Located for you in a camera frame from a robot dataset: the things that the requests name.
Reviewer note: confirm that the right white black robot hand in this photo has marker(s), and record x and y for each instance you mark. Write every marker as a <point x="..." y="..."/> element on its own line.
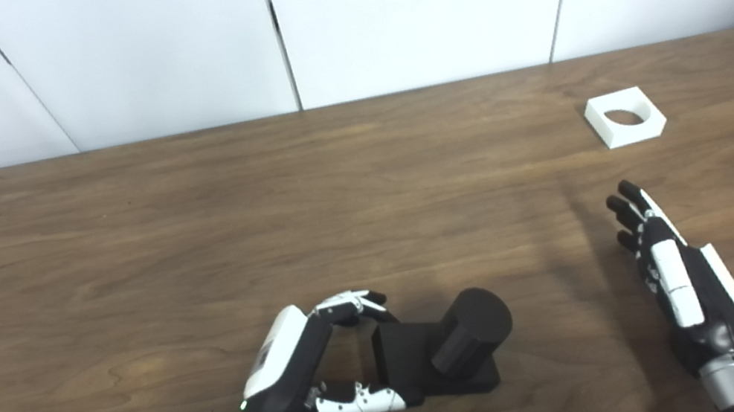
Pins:
<point x="693" y="299"/>

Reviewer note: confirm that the white square piece with hole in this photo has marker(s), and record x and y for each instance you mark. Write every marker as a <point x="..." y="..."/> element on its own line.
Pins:
<point x="634" y="134"/>

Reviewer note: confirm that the black peg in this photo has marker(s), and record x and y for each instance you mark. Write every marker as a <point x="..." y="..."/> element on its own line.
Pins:
<point x="468" y="331"/>

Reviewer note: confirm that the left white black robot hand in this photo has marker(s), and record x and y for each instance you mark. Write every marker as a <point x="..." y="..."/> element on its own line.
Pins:
<point x="283" y="372"/>

